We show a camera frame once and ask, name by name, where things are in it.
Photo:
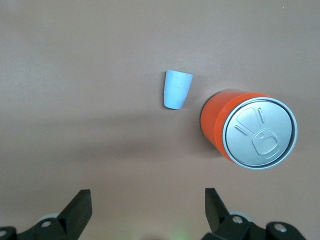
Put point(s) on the light blue plastic cup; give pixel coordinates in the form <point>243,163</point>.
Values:
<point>176,90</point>

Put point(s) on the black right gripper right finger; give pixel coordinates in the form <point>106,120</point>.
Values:
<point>217,217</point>

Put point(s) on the orange can with silver lid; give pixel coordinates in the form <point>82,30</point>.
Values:
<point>260,132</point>

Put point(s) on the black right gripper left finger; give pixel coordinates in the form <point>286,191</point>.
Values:
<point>75,215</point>

